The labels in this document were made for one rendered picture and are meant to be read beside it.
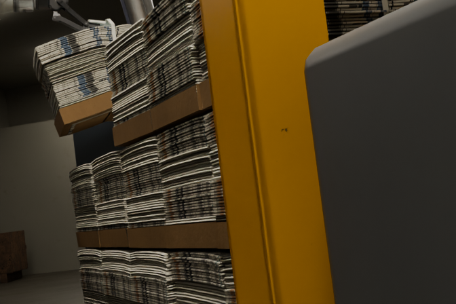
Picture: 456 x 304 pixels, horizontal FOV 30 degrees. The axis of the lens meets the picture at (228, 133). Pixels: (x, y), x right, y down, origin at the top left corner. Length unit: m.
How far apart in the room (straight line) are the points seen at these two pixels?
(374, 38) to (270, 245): 0.23
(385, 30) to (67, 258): 11.77
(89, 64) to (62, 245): 10.08
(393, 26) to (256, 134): 0.21
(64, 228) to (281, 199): 11.57
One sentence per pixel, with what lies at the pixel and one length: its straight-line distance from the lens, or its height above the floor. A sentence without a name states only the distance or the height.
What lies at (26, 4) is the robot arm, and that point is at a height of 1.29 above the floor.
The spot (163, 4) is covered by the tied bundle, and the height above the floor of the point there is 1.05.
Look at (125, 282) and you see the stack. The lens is 2.02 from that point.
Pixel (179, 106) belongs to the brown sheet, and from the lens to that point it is 1.50.
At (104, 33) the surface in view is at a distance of 2.33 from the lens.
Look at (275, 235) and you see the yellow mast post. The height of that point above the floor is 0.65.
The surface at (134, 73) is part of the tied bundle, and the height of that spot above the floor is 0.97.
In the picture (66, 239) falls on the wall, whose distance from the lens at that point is 12.29.
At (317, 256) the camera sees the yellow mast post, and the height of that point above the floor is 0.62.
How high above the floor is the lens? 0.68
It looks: 5 degrees up
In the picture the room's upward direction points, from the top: 7 degrees counter-clockwise
